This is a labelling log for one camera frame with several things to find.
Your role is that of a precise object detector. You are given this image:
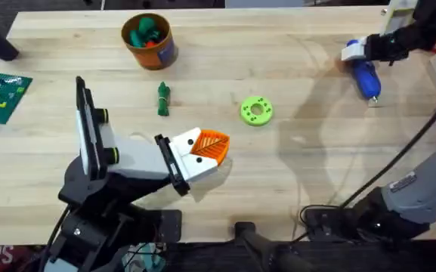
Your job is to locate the teal object under table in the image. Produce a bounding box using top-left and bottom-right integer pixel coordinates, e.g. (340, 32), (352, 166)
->
(122, 243), (167, 272)

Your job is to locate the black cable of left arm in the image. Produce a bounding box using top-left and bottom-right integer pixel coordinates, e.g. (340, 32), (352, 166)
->
(37, 203), (72, 272)

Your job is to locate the black camera stand post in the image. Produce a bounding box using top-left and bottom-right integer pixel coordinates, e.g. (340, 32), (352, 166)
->
(233, 221), (317, 272)

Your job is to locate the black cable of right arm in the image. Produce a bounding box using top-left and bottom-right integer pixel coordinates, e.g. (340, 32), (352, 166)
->
(298, 83), (436, 228)

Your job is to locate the green vegetable toy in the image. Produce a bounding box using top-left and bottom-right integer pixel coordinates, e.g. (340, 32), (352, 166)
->
(156, 81), (172, 117)

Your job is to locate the green disc with holes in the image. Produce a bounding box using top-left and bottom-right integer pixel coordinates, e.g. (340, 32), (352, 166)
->
(239, 95), (275, 127)

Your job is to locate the blue electric screwdriver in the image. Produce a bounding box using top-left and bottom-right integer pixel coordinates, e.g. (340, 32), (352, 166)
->
(346, 39), (382, 104)

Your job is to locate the white box with green rim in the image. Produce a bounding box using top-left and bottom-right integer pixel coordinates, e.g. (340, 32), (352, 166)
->
(380, 0), (418, 36)

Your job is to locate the orange tub with toys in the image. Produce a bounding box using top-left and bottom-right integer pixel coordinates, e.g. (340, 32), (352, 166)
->
(120, 12), (179, 71)

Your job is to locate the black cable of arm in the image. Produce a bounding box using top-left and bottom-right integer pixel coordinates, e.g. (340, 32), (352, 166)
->
(298, 83), (436, 228)
(37, 203), (72, 272)

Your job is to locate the black rail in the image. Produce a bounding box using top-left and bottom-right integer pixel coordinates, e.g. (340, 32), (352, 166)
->
(156, 240), (436, 272)

